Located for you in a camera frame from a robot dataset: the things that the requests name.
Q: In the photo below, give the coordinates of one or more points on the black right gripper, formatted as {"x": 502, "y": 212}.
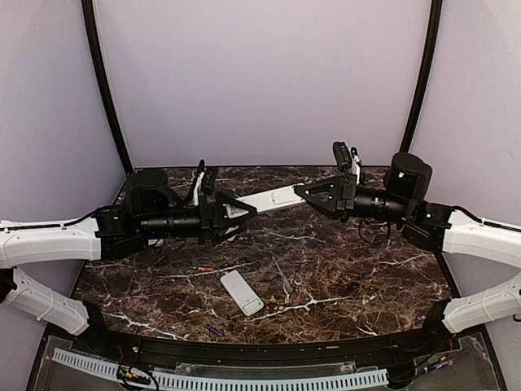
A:
{"x": 339, "y": 205}

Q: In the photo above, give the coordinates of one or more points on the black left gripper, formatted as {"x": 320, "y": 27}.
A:
{"x": 213, "y": 218}

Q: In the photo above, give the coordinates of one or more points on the white remote control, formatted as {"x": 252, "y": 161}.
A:
{"x": 273, "y": 200}
{"x": 242, "y": 293}

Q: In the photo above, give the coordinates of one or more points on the purple battery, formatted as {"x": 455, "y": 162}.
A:
{"x": 214, "y": 330}

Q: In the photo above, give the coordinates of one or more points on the clear handled screwdriver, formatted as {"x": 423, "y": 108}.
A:
{"x": 287, "y": 288}

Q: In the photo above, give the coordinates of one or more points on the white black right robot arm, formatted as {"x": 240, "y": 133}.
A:
{"x": 428, "y": 226}

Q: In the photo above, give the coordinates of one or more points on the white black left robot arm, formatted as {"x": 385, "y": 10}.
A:
{"x": 150, "y": 211}

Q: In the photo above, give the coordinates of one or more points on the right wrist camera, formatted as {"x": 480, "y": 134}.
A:
{"x": 347, "y": 160}

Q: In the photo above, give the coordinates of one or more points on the white slotted cable duct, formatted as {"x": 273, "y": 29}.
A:
{"x": 159, "y": 380}

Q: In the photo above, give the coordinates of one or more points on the black front rail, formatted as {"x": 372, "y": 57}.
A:
{"x": 397, "y": 351}

